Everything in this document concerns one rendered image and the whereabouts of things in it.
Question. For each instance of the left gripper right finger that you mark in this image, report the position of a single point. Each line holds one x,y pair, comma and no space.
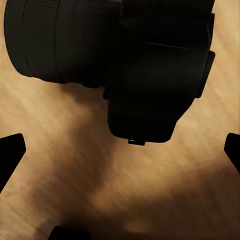
232,149

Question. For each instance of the digital camera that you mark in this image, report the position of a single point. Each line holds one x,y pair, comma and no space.
152,57

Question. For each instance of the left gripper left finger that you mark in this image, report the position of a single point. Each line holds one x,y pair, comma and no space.
12,150

